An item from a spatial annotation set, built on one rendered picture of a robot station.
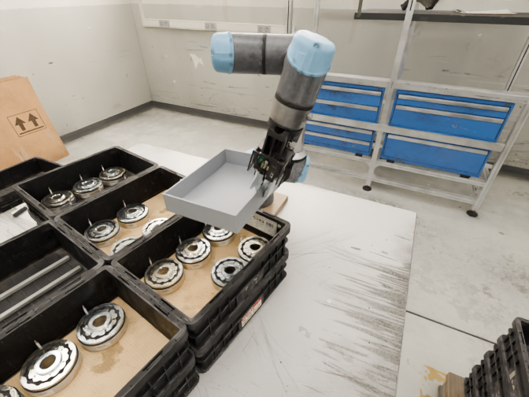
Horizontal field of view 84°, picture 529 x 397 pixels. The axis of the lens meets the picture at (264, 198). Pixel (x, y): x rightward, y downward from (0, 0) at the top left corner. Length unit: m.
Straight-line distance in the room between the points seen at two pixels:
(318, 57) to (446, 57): 2.82
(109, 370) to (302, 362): 0.45
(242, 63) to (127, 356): 0.67
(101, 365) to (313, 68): 0.73
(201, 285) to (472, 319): 1.62
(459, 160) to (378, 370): 2.01
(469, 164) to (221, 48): 2.29
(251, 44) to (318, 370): 0.77
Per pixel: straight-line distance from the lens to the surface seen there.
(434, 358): 1.85
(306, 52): 0.52
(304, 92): 0.54
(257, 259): 0.76
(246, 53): 0.63
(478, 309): 2.16
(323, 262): 1.08
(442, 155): 2.65
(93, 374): 0.80
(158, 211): 1.13
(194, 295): 0.84
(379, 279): 1.09
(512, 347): 1.35
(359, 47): 3.35
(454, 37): 3.29
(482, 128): 2.59
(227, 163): 0.92
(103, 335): 0.81
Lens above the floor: 1.49
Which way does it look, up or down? 36 degrees down
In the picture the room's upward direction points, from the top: straight up
